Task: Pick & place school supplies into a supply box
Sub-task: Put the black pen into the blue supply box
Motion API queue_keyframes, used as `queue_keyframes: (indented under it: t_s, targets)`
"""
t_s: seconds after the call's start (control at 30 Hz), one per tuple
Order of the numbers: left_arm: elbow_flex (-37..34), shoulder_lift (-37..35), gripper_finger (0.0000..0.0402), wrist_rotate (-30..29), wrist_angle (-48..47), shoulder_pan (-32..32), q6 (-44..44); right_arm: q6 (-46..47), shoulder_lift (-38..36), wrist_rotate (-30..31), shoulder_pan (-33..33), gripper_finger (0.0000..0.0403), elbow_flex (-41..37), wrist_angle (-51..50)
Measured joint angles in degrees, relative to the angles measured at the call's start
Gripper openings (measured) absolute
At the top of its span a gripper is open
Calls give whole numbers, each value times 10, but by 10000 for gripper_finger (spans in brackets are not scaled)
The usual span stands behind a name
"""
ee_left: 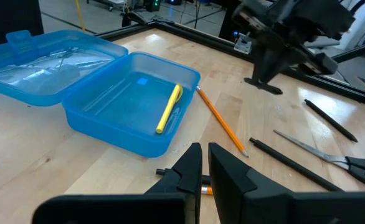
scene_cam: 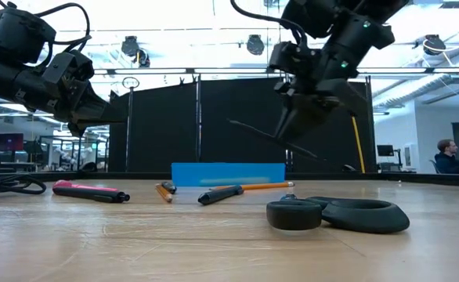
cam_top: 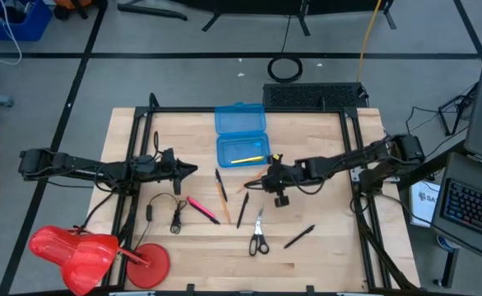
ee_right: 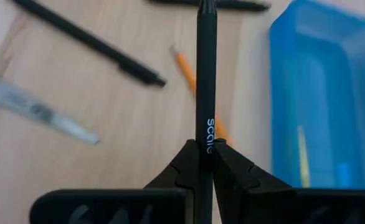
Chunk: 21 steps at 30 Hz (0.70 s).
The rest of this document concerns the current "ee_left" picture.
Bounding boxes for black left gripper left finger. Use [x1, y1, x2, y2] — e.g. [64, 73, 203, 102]
[145, 142, 203, 224]

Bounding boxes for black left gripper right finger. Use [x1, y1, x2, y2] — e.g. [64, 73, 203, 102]
[208, 142, 294, 224]

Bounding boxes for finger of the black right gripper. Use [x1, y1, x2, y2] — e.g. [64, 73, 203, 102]
[244, 46, 273, 90]
[269, 49, 298, 94]

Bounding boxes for yellow highlighter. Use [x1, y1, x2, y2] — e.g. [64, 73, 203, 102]
[155, 82, 184, 135]

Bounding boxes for black-handled scissors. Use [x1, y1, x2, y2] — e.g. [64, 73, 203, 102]
[273, 129, 365, 192]

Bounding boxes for blue plastic supply box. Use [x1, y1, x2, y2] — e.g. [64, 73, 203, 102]
[0, 29, 201, 159]

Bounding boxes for white plastic housing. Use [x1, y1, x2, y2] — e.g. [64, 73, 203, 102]
[341, 0, 365, 50]

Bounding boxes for black computer tower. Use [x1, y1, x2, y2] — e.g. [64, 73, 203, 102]
[143, 0, 162, 12]

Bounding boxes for black room divider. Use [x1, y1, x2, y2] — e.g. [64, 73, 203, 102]
[0, 0, 45, 48]

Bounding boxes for grey metal bracket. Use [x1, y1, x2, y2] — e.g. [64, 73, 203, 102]
[233, 32, 253, 55]

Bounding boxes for yellow cable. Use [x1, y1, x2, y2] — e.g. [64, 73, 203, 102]
[74, 0, 86, 32]

